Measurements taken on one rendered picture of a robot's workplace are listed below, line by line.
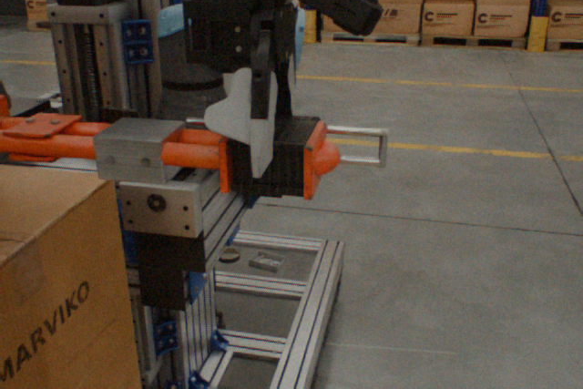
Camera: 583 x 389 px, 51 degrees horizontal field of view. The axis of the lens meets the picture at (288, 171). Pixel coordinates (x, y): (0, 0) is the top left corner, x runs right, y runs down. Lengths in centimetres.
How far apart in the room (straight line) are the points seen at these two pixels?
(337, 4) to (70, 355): 57
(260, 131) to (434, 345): 187
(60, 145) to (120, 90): 69
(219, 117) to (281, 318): 155
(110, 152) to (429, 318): 197
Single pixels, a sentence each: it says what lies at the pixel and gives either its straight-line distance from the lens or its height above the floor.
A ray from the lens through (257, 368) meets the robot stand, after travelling 184.
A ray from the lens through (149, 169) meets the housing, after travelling 58.
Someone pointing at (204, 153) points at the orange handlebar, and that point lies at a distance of 55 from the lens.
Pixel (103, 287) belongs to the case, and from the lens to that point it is 90.
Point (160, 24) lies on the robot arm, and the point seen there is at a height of 124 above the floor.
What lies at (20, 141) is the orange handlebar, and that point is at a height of 121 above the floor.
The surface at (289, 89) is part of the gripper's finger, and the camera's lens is 58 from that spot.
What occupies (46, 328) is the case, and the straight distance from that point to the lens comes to 80.
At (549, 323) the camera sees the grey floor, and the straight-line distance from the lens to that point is 255.
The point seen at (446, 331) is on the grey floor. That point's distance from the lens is 239.
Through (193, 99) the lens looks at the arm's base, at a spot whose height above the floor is 111.
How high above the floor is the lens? 140
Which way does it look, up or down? 22 degrees down
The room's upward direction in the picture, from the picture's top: straight up
